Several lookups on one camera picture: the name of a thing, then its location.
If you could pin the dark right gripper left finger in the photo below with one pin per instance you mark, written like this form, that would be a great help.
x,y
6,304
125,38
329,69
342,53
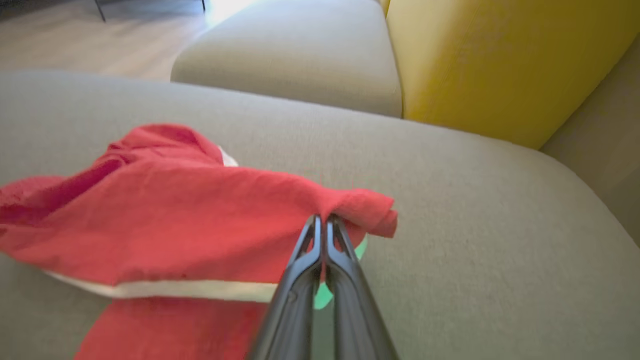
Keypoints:
x,y
295,300

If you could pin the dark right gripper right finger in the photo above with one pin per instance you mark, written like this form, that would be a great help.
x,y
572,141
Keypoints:
x,y
352,310

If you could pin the red basketball jersey white sleeves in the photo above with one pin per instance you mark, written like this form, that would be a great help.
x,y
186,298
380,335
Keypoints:
x,y
165,330

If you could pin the red shorts white trim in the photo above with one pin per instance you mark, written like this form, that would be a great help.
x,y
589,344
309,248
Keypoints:
x,y
175,220

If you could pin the large grey sofa ottoman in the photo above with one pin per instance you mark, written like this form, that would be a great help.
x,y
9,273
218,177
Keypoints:
x,y
475,240

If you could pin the grey sofa seat cushion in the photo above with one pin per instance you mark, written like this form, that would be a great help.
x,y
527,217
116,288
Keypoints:
x,y
300,55

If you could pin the yellow sofa back cushion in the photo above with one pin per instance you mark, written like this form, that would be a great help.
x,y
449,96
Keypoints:
x,y
500,60
385,5

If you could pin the grey sofa armrest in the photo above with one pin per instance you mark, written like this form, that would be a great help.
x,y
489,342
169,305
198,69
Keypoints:
x,y
605,150

